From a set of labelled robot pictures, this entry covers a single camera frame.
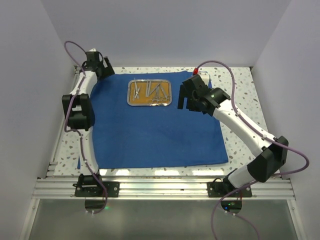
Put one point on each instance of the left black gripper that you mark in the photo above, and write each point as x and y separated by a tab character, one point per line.
108	71

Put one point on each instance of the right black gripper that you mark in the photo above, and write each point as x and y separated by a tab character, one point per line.
183	94

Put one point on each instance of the blue surgical cloth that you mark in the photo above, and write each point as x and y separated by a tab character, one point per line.
126	137

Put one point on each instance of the steel forceps with ring handles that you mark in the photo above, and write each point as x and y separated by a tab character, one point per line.
155	98

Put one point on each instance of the steel scalpel handle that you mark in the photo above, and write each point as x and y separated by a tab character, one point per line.
148	88

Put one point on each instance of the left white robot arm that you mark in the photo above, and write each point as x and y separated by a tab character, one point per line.
79	113

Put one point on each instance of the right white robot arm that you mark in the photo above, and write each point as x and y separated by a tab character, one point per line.
268	150

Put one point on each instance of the steel tweezers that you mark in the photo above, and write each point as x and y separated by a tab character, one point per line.
136	90

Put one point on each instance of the steel tray with orange mat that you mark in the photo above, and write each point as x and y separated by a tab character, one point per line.
143	100

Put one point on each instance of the steel scissors with ring handles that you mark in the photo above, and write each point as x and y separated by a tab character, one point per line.
165	97

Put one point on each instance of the red cable connector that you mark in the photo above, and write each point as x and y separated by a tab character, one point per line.
195	71

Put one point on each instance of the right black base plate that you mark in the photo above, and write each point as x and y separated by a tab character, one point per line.
218	188

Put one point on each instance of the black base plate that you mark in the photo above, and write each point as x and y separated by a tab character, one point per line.
218	188
112	187

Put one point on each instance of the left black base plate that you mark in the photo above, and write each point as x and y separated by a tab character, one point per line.
112	187

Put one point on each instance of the aluminium rail frame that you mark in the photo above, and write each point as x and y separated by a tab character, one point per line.
168	203

